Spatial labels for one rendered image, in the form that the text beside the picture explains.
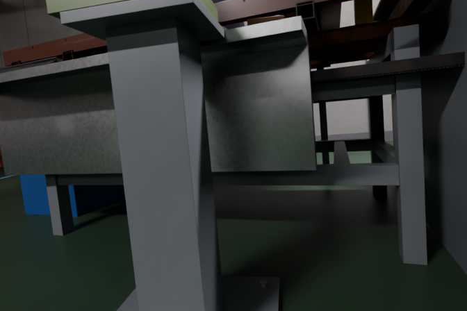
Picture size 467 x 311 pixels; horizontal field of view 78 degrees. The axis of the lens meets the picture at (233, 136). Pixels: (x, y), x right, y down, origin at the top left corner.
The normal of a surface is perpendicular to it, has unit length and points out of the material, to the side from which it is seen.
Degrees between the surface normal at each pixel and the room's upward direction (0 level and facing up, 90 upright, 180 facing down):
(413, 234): 90
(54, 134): 90
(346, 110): 90
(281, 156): 90
